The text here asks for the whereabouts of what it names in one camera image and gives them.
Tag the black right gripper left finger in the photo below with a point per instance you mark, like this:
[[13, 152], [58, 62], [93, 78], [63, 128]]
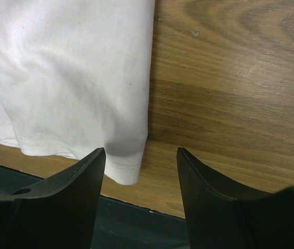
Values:
[[55, 212]]

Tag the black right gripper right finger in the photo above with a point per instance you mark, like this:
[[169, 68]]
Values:
[[223, 213]]

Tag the white t shirt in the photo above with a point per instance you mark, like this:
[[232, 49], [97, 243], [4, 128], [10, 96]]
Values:
[[74, 76]]

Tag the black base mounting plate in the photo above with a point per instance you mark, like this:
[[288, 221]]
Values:
[[118, 224]]

